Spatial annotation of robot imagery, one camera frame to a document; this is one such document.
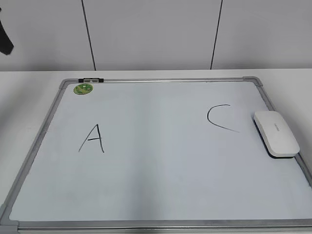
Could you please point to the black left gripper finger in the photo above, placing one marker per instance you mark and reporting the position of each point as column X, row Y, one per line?
column 6, row 46

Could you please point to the green round magnet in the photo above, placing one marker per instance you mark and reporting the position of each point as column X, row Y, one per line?
column 83, row 89

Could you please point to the white framed whiteboard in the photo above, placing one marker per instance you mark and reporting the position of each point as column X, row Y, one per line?
column 157, row 154

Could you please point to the white whiteboard eraser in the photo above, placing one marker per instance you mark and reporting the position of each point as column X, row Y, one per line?
column 276, row 134

